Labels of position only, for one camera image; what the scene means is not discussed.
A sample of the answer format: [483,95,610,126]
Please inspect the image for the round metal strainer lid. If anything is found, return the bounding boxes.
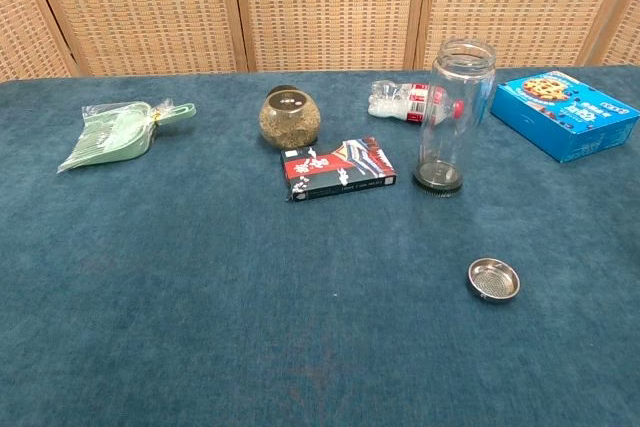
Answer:
[467,257,522,304]

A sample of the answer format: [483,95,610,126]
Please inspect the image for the dark red printed card box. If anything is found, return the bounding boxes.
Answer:
[280,135,398,203]

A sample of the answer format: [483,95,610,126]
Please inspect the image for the round glass jar of tea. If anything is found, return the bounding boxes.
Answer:
[258,84,322,151]

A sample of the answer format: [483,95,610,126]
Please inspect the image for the crushed red-label plastic bottle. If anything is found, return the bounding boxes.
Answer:
[368,79,466,125]

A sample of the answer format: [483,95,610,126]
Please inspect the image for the tall clear glass bottle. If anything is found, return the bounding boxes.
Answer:
[412,38,497,198]

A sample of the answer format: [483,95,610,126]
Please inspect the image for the woven rattan folding screen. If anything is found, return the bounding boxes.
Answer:
[0,0,640,80]

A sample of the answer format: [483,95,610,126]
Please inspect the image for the green dustpan in plastic bag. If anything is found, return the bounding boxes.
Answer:
[56,101,197,174]

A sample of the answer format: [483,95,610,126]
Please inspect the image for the blue cookie box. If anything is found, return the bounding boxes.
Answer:
[490,70,640,164]

